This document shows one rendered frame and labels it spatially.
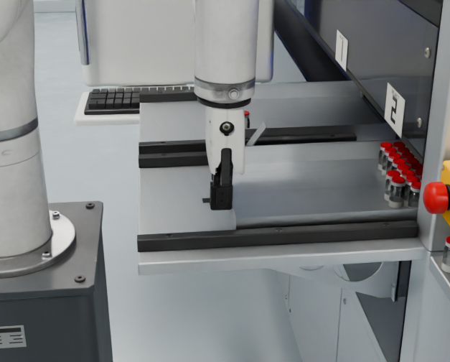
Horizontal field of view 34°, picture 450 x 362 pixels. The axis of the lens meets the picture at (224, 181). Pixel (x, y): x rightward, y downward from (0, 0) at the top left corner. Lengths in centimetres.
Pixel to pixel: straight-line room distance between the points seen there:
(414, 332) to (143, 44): 109
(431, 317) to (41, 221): 58
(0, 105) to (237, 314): 157
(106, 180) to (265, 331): 127
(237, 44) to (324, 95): 69
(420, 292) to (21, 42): 66
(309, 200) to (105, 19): 92
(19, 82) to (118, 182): 231
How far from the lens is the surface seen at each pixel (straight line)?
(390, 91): 120
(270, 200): 118
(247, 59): 99
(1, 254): 109
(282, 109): 156
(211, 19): 98
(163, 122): 150
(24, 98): 102
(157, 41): 194
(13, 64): 104
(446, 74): 99
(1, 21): 93
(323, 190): 122
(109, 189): 325
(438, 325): 115
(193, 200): 118
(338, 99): 163
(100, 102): 179
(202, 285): 257
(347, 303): 155
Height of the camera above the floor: 141
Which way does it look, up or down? 25 degrees down
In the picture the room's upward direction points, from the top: straight up
